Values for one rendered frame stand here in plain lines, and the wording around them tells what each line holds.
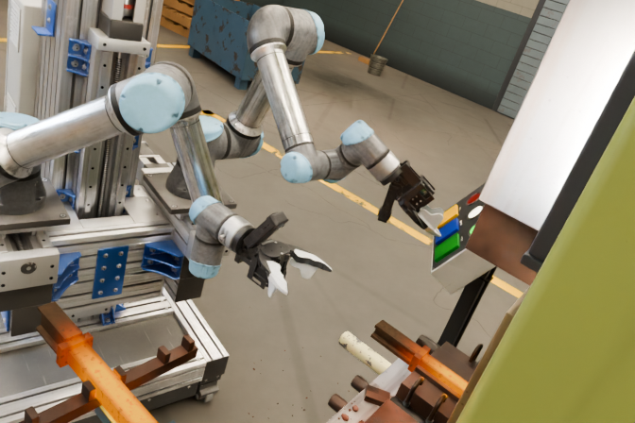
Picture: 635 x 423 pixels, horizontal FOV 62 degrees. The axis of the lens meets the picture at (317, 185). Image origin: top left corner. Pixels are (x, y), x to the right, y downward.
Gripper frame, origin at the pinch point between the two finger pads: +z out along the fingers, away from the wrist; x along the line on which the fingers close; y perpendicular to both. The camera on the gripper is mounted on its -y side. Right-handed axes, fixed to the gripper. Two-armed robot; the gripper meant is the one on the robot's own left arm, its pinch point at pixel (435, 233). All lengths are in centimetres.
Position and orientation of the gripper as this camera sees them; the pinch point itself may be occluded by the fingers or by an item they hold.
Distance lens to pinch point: 140.9
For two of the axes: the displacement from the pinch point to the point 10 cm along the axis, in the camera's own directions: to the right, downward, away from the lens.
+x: 2.2, -3.5, 9.1
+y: 7.1, -5.9, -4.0
